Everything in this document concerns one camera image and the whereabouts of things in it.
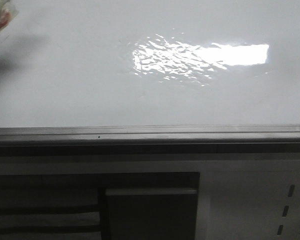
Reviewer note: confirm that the dark slatted cabinet front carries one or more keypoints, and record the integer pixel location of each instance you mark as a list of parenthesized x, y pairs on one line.
[(73, 206)]

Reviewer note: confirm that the white perforated metal panel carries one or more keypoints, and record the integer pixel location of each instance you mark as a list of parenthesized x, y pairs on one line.
[(249, 201)]

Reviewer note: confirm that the white glossy whiteboard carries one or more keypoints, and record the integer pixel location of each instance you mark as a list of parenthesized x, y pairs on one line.
[(78, 63)]

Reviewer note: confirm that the dark square panel below board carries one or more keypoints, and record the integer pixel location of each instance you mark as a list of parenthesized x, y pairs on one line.
[(152, 213)]

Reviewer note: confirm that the grey whiteboard marker tray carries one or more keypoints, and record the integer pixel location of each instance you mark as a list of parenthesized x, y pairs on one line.
[(39, 141)]

